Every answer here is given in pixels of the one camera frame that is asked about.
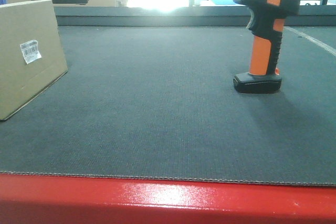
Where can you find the brown cardboard package box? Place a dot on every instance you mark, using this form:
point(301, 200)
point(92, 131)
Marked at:
point(21, 82)

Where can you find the red metal conveyor table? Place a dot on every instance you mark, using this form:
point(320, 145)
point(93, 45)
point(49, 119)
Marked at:
point(47, 198)

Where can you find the dark grey conveyor belt mat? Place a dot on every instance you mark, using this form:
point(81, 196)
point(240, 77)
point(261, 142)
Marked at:
point(159, 102)

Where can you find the orange black barcode scanner gun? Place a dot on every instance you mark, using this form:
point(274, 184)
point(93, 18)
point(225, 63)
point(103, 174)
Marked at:
point(266, 24)

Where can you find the white barcode label sticker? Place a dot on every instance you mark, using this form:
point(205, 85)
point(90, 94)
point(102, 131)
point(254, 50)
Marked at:
point(30, 51)

